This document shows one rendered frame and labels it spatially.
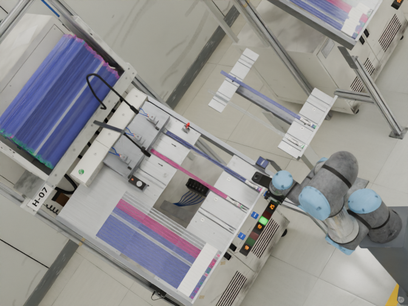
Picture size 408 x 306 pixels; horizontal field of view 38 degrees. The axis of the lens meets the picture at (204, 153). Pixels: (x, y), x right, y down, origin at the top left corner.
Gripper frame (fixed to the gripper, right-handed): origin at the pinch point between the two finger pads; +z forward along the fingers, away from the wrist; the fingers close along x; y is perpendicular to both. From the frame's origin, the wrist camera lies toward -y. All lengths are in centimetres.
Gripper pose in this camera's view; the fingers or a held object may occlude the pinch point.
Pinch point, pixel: (268, 193)
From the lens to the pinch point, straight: 268.0
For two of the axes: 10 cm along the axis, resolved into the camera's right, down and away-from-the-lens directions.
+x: 5.4, -8.1, 2.3
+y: 8.4, 5.2, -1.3
